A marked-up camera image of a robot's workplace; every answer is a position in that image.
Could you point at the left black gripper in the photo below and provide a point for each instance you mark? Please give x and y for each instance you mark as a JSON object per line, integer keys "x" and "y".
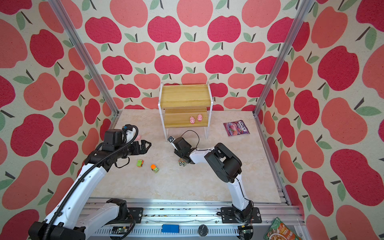
{"x": 144, "y": 149}

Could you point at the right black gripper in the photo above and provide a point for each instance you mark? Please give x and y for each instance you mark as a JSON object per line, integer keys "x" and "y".
{"x": 186, "y": 144}

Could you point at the wooden two-tier shelf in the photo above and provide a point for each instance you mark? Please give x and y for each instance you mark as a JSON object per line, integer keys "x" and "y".
{"x": 177, "y": 103}

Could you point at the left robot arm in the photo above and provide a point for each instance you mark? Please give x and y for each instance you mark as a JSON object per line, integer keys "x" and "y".
{"x": 84, "y": 192}

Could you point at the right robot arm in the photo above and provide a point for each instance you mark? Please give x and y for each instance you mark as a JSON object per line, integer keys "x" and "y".
{"x": 226, "y": 165}

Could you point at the green toy car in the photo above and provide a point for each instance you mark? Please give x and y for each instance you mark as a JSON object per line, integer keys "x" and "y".
{"x": 140, "y": 163}

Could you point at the green pink toy bus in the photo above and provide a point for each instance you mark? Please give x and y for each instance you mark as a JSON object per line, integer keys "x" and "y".
{"x": 182, "y": 163}

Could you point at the orange green toy truck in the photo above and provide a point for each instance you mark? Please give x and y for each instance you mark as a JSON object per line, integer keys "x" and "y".
{"x": 154, "y": 168}

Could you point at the purple candy bag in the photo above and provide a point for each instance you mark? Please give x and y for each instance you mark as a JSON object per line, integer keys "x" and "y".
{"x": 236, "y": 128}

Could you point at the blue tape block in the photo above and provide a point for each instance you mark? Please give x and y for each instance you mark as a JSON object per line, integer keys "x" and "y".
{"x": 170, "y": 229}

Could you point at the round black knob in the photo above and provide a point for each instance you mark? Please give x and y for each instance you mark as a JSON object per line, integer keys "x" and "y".
{"x": 203, "y": 230}

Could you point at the green snack packet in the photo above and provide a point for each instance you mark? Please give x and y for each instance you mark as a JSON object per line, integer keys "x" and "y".
{"x": 279, "y": 231}

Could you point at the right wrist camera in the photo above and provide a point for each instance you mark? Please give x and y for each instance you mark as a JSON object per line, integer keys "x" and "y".
{"x": 171, "y": 140}

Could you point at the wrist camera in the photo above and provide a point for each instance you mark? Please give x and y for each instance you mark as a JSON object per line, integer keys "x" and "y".
{"x": 115, "y": 138}
{"x": 171, "y": 140}

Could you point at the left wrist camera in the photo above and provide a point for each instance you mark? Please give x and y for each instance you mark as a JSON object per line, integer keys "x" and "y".
{"x": 115, "y": 138}

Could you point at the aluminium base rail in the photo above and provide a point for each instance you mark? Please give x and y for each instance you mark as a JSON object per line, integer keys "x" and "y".
{"x": 150, "y": 212}

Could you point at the left aluminium frame post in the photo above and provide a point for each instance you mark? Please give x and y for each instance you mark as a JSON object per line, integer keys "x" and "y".
{"x": 71, "y": 31}

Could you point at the aluminium frame post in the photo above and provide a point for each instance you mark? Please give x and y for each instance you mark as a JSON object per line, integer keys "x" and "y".
{"x": 71, "y": 31}
{"x": 301, "y": 15}

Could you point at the right aluminium frame post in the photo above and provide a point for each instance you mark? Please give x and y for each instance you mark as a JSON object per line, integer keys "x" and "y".
{"x": 301, "y": 15}

